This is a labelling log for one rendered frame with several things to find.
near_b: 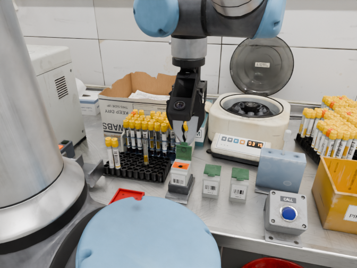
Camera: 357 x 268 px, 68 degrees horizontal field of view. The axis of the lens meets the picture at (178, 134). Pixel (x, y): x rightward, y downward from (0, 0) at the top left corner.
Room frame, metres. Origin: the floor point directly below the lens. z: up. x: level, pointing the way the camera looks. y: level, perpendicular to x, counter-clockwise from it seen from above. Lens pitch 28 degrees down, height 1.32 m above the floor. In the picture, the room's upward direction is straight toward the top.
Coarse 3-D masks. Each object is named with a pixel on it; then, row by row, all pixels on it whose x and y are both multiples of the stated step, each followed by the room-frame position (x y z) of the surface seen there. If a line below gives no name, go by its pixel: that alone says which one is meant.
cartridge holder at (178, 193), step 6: (192, 174) 0.53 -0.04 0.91; (192, 180) 0.53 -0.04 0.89; (168, 186) 0.50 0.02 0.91; (174, 186) 0.49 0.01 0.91; (180, 186) 0.49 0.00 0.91; (186, 186) 0.49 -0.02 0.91; (192, 186) 0.52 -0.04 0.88; (168, 192) 0.49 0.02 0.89; (174, 192) 0.49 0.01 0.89; (180, 192) 0.49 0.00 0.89; (186, 192) 0.48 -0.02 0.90; (168, 198) 0.48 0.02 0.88; (174, 198) 0.47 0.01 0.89; (180, 198) 0.47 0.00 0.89; (186, 198) 0.47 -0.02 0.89
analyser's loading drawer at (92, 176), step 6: (66, 156) 0.58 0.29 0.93; (78, 162) 0.56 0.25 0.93; (102, 162) 0.56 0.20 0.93; (84, 168) 0.56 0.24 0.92; (90, 168) 0.56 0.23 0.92; (96, 168) 0.53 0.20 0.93; (102, 168) 0.56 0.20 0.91; (84, 174) 0.53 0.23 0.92; (90, 174) 0.51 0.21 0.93; (96, 174) 0.53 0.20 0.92; (102, 174) 0.55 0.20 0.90; (90, 180) 0.50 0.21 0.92; (96, 180) 0.52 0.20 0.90; (90, 186) 0.51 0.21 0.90
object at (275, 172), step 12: (264, 156) 0.52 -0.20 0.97; (276, 156) 0.52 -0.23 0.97; (288, 156) 0.52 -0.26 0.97; (300, 156) 0.52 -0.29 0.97; (264, 168) 0.52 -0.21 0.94; (276, 168) 0.51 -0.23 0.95; (288, 168) 0.50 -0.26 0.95; (300, 168) 0.50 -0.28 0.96; (264, 180) 0.52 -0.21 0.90; (276, 180) 0.51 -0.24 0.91; (288, 180) 0.50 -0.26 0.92; (300, 180) 0.49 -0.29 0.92; (264, 192) 0.50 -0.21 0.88
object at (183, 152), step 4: (176, 144) 0.55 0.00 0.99; (184, 144) 0.55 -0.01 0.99; (176, 148) 0.55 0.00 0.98; (180, 148) 0.54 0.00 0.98; (184, 148) 0.54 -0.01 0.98; (188, 148) 0.54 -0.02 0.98; (176, 152) 0.55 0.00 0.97; (180, 152) 0.54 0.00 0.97; (184, 152) 0.54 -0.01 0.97; (188, 152) 0.54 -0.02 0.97; (176, 156) 0.54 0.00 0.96; (180, 156) 0.54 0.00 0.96; (184, 156) 0.54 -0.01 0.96; (188, 156) 0.54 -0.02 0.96; (184, 160) 0.54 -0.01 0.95; (188, 160) 0.54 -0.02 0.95
